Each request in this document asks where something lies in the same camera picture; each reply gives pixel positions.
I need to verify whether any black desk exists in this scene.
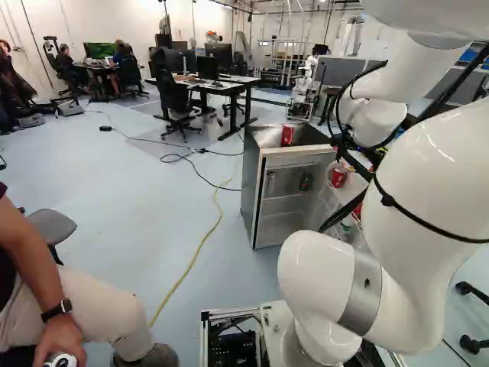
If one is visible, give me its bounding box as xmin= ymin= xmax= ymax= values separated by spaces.
xmin=144 ymin=72 xmax=263 ymax=141

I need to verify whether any black office chair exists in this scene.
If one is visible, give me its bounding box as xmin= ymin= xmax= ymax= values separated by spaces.
xmin=149 ymin=46 xmax=203 ymax=143

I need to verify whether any white robot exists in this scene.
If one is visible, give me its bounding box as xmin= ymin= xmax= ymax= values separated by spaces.
xmin=286 ymin=53 xmax=320 ymax=123

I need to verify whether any grey padded chair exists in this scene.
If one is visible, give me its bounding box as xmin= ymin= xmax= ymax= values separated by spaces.
xmin=26 ymin=208 xmax=79 ymax=267

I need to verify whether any open fridge door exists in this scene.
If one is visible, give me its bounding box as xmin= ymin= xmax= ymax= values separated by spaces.
xmin=319 ymin=143 xmax=377 ymax=245

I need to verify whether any small black-topped fridge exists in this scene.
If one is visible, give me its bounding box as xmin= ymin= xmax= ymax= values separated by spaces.
xmin=239 ymin=122 xmax=339 ymax=250

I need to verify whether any yellow floor cable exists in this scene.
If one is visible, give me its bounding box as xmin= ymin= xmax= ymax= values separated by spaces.
xmin=148 ymin=177 xmax=234 ymax=328

